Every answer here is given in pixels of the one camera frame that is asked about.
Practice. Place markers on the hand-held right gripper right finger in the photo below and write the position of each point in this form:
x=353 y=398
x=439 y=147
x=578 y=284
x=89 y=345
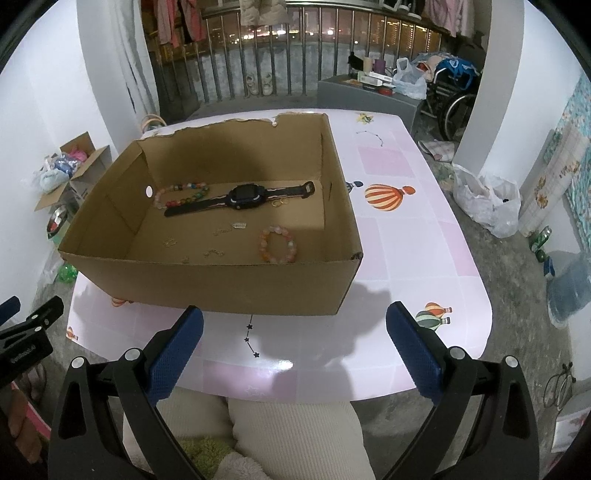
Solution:
x=413 y=350

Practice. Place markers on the pink bundle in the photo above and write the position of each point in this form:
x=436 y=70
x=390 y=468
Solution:
x=76 y=151

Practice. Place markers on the white flat box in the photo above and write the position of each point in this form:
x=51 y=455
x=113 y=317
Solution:
x=376 y=81

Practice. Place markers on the beige hanging coat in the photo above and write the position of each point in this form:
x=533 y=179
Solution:
x=263 y=11

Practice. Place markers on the dark blue smartwatch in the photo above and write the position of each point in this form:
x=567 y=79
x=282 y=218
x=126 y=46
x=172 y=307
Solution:
x=242 y=196

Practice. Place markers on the white floral panel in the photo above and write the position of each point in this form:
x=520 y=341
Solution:
x=549 y=194

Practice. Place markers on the cream candle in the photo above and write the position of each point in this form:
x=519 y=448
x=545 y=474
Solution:
x=368 y=64

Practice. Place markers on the large brown cardboard box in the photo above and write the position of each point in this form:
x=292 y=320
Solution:
x=231 y=286

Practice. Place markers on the yellow-green fluffy cushion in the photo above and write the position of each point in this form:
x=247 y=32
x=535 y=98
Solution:
x=207 y=447

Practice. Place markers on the blue water jug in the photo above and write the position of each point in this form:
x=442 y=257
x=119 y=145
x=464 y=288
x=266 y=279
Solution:
x=568 y=286

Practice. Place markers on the purple cup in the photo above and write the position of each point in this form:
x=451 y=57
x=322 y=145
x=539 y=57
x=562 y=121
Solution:
x=379 y=65

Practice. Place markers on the green drink cans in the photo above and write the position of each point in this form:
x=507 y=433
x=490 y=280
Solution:
x=540 y=240

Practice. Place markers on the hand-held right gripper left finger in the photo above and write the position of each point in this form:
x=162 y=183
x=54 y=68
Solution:
x=178 y=350

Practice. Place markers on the white shoe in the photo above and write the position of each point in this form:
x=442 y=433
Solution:
x=268 y=84
x=251 y=84

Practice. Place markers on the pink hanging garment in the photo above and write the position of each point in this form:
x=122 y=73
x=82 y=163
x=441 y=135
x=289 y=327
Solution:
x=450 y=14

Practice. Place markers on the blue floral cloth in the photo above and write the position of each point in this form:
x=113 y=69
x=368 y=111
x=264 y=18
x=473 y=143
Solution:
x=577 y=138

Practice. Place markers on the person's right leg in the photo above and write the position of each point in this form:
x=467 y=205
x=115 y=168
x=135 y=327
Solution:
x=295 y=438

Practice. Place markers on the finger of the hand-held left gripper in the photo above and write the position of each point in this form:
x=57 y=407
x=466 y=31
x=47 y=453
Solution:
x=9 y=308
x=25 y=341

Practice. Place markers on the green plastic bottle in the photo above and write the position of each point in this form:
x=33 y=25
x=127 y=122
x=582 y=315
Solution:
x=67 y=273

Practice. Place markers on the white curtain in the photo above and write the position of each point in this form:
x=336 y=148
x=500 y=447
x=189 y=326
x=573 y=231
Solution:
x=134 y=60

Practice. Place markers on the black stand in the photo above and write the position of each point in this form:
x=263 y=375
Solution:
x=354 y=60

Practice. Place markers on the shiny metal bowl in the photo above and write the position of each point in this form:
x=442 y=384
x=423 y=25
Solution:
x=57 y=224

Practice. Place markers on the white knotted plastic bag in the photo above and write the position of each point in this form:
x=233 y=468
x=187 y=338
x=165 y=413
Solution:
x=408 y=83

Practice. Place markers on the grey cabinet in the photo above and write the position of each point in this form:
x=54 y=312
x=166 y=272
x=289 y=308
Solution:
x=369 y=99

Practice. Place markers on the white fleece fabric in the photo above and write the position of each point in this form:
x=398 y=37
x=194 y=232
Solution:
x=240 y=467

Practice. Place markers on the blue bundle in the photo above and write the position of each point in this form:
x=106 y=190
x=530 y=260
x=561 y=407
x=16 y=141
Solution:
x=62 y=164

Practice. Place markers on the metal balcony railing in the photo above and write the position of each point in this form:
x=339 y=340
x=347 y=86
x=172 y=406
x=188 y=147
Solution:
x=290 y=55

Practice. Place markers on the large white plastic bag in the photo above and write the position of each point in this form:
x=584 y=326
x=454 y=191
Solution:
x=489 y=203

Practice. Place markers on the wheelchair with blue cloth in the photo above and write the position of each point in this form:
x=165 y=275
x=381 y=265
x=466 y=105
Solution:
x=455 y=69

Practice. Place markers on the red pink hanging clothes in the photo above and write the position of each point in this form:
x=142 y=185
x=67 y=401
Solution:
x=175 y=21

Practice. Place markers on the open printed cardboard box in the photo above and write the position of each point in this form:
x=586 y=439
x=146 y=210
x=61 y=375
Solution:
x=90 y=170

